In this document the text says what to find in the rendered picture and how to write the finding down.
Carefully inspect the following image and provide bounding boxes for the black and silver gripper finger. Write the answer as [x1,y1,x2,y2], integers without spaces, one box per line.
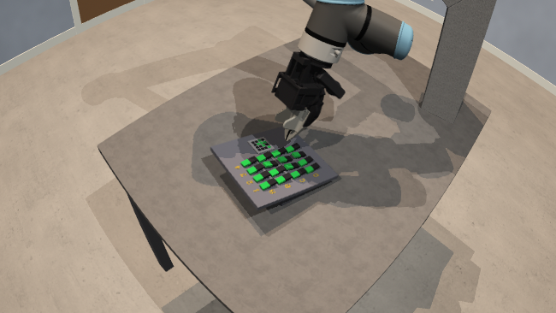
[282,97,324,141]
[275,107,297,140]

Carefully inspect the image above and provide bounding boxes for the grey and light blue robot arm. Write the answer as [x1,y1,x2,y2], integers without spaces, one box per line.
[298,0,413,99]

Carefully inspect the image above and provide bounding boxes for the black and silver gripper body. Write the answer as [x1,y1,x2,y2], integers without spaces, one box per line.
[272,51,333,111]

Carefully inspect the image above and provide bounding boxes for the grey switch panel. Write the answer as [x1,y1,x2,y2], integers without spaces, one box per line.
[211,127,338,210]

